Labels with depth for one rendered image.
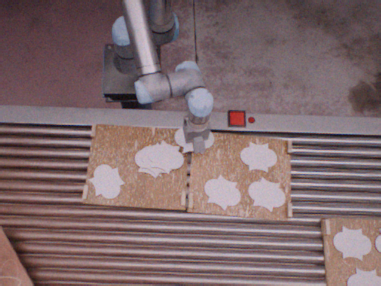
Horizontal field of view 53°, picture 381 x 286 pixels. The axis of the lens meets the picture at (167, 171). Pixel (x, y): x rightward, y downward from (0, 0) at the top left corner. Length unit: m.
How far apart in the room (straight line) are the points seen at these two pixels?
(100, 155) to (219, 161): 0.49
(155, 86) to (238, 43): 1.89
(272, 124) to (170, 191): 0.54
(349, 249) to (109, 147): 1.03
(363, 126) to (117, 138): 1.06
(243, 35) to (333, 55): 0.68
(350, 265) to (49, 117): 1.36
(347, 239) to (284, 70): 1.67
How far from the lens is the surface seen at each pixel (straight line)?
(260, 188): 1.58
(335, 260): 1.63
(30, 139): 1.73
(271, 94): 2.89
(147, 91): 1.22
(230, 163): 1.60
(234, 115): 1.69
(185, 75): 1.24
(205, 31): 3.09
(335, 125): 1.82
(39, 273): 1.58
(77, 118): 1.72
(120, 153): 1.60
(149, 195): 1.54
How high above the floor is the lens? 2.42
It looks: 72 degrees down
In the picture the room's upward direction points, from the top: 1 degrees clockwise
